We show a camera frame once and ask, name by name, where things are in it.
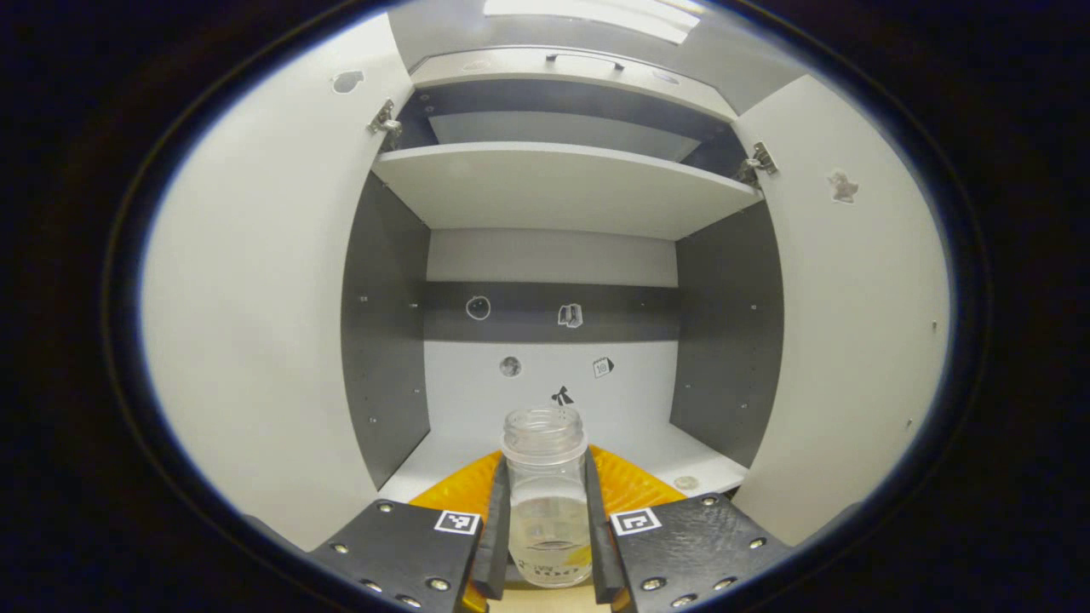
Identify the grey cabinet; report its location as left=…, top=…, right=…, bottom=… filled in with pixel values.
left=341, top=47, right=784, bottom=503

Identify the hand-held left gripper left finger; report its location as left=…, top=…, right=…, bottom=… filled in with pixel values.
left=308, top=450, right=512, bottom=613

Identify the clear plastic bottle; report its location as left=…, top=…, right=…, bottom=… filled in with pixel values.
left=500, top=406, right=595, bottom=588

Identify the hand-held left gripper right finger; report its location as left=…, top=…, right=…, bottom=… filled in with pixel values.
left=583, top=443, right=797, bottom=613

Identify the grey cabinet door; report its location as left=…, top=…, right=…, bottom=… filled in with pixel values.
left=732, top=75, right=952, bottom=546
left=141, top=13, right=418, bottom=550

